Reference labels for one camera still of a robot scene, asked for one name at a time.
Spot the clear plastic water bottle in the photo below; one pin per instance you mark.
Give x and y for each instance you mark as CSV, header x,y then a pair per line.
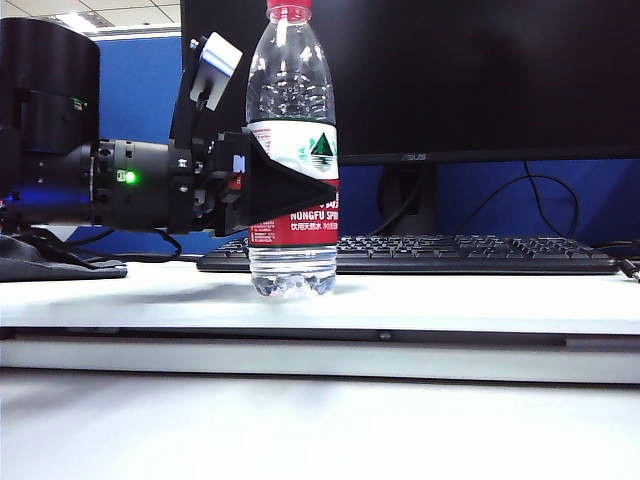
x,y
292,75

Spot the black monitor stand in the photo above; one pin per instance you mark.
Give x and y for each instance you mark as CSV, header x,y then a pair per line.
x,y
407,200

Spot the red plastic bottle cap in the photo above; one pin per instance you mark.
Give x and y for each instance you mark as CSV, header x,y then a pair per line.
x,y
289,4

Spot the silver partition frame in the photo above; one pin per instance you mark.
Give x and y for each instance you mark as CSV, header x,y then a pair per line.
x,y
140,32

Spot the ceiling light panel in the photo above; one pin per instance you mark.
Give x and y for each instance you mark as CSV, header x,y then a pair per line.
x,y
80,22

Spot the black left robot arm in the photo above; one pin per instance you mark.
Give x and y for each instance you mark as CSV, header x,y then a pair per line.
x,y
50,75

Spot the dark grey cloth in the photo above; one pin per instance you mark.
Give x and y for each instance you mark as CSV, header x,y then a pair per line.
x,y
40,267

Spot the black computer monitor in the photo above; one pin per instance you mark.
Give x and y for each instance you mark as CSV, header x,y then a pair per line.
x,y
475,75

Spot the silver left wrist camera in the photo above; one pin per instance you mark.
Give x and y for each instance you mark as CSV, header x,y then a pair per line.
x,y
217,70

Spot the black computer keyboard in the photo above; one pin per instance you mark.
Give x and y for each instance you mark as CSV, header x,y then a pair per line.
x,y
450,252

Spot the white foam board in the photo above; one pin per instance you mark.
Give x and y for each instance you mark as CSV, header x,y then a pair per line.
x,y
400,305

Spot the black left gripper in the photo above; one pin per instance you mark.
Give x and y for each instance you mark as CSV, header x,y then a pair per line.
x,y
210,190

